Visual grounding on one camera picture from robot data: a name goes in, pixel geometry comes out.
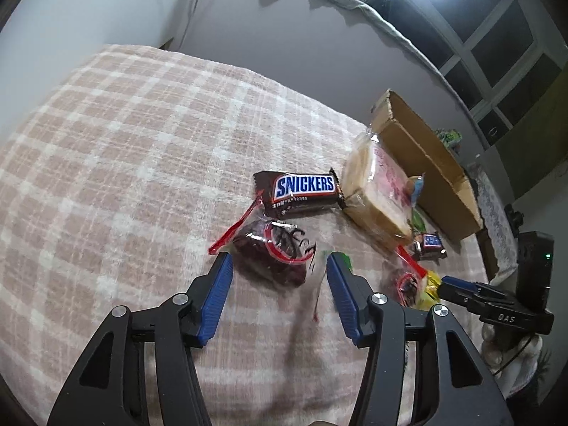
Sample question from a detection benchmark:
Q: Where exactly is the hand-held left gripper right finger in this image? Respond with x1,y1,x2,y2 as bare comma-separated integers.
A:
325,252,515,426

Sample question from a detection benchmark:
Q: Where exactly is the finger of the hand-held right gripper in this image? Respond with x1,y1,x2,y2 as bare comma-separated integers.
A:
437,276,518,307

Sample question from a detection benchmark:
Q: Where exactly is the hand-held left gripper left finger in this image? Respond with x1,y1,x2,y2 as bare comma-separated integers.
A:
47,252,236,426

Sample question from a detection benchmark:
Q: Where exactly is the dark red snack packet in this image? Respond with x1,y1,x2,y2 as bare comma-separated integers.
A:
208,200,318,287

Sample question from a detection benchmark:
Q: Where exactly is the sliced bread packet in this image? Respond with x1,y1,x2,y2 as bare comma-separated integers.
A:
342,131,420,253

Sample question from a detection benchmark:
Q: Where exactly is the cardboard box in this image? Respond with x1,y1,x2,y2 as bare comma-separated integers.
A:
370,89,484,242

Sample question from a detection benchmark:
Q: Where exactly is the person's right forearm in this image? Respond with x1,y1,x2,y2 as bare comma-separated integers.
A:
499,350,555,413

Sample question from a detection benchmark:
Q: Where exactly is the person's right hand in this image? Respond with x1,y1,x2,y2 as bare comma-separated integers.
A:
481,323,546,380

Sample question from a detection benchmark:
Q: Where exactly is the yellow snack packet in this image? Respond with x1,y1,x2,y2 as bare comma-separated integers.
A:
415,268,444,312

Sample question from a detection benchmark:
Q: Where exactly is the clear red-trimmed snack packet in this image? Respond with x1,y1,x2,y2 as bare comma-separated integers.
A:
393,248,429,308

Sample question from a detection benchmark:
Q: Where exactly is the small brown chocolate bar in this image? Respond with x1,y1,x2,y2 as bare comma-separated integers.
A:
410,231,448,262

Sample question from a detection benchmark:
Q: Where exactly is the white lace cloth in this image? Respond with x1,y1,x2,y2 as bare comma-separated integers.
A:
466,164,520,285

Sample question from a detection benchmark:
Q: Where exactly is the large brown chocolate bar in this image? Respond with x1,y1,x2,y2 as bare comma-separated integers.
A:
253,168,351,220

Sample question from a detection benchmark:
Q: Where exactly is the green tissue pack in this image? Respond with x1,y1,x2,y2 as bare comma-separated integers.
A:
435,128,463,149

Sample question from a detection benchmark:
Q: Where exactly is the pink checked blanket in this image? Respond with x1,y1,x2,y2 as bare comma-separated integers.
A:
0,43,489,426

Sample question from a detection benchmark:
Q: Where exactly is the white-framed window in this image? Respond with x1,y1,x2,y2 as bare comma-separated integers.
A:
337,0,568,147

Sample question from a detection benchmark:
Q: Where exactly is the white wall cable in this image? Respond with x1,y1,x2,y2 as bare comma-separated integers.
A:
168,0,231,51

